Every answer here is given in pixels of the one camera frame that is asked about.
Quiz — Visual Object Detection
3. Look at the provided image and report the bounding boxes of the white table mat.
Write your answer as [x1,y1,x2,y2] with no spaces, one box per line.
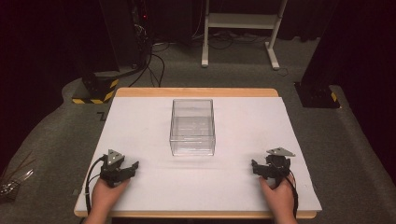
[75,95,323,214]

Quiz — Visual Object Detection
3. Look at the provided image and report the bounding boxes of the clear plastic box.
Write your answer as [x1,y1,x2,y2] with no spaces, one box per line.
[169,98,217,157]

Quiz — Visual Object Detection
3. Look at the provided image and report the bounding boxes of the shiny metal tool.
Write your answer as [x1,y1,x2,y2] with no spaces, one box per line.
[0,151,35,201]

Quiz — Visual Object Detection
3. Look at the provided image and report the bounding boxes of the white metal stand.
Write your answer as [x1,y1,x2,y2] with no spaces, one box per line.
[201,0,289,71]

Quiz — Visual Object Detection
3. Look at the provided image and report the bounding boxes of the black equipment rack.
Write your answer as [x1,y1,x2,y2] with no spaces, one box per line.
[98,0,154,70]

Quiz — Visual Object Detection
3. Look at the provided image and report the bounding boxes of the wooden table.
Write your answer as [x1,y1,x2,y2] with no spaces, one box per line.
[73,87,323,220]

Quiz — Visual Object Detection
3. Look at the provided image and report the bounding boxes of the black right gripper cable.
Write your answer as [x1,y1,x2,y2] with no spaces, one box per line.
[283,176,300,219]

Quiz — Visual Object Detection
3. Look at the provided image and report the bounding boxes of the person's right hand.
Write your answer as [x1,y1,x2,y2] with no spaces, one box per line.
[259,174,297,222]

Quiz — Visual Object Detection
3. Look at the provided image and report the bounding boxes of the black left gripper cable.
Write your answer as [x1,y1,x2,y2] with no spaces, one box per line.
[84,156,106,217]

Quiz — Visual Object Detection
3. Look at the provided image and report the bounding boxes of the black yellow striped stand base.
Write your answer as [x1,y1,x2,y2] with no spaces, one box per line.
[71,72,120,105]

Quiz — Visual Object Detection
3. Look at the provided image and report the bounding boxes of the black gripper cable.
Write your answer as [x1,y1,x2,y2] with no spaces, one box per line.
[283,176,300,219]
[84,156,106,217]

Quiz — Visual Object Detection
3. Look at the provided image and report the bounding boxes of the person's left hand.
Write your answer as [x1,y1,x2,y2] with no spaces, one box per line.
[89,177,131,219]

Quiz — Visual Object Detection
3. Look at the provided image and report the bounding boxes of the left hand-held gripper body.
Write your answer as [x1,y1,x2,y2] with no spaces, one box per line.
[99,148,129,189]

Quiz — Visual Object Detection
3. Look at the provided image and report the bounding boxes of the black floor cables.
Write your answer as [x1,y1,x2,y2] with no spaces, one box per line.
[128,41,171,89]

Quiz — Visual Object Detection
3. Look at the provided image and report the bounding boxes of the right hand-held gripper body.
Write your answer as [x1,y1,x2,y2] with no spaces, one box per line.
[262,147,296,189]

